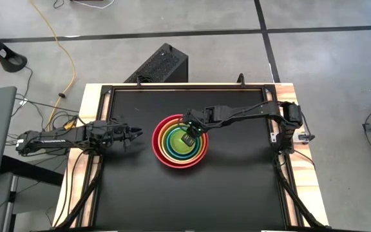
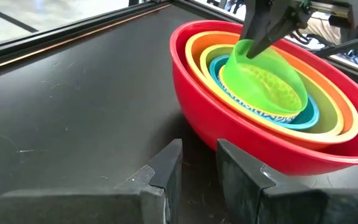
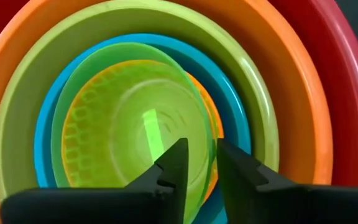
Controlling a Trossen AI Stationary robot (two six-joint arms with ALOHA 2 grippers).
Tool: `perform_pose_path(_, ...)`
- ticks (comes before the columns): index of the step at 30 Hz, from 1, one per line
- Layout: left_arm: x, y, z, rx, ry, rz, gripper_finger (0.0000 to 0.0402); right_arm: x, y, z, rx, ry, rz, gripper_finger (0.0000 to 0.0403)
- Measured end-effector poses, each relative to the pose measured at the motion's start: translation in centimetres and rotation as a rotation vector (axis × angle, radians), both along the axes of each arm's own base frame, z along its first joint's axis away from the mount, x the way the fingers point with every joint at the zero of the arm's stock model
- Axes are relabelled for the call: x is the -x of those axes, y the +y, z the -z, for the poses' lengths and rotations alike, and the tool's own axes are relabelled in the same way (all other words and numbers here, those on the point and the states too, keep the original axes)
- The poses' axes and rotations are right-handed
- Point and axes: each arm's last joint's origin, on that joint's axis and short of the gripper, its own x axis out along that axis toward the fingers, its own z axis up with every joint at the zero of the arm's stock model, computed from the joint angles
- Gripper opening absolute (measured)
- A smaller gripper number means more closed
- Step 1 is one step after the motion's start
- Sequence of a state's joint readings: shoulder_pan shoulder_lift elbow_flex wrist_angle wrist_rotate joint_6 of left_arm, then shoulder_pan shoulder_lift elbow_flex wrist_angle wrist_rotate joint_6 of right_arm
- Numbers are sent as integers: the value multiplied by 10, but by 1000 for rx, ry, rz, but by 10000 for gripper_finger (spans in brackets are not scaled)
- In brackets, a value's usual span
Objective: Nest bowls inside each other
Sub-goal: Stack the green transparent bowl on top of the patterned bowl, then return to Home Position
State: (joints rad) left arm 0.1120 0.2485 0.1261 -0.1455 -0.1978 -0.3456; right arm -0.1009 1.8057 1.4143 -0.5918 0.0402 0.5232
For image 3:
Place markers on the large orange plastic bowl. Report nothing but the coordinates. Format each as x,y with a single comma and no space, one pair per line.
303,93

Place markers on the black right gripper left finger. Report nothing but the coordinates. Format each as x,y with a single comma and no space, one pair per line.
104,205

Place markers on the large red plastic bowl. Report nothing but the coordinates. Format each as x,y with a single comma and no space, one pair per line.
353,93

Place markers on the small orange perforated strainer bowl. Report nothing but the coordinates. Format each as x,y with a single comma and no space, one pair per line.
212,115

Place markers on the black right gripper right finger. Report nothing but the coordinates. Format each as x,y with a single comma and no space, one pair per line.
275,202

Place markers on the lime green plastic bowl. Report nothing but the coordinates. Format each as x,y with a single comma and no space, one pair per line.
23,99

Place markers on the blue plastic bowl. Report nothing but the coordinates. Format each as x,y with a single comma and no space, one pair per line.
225,93

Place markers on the small translucent green bowl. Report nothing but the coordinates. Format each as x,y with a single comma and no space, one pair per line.
82,73

